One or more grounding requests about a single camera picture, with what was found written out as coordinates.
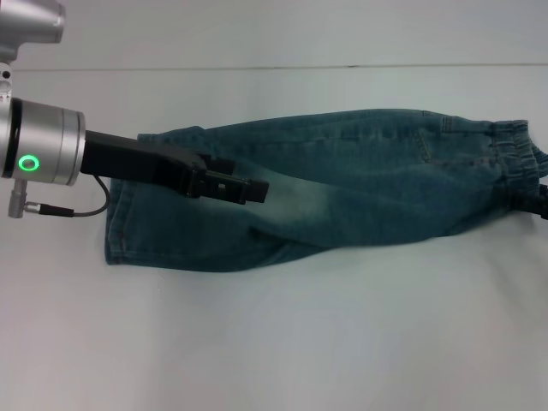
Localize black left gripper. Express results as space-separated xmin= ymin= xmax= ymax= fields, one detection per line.
xmin=80 ymin=129 xmax=271 ymax=206

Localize blue denim shorts with print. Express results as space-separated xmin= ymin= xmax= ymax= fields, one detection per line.
xmin=104 ymin=109 xmax=548 ymax=275

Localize left arm plug with cable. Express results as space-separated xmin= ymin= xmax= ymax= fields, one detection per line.
xmin=7 ymin=175 xmax=111 ymax=219

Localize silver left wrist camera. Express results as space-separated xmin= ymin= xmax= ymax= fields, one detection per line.
xmin=0 ymin=0 xmax=68 ymax=102

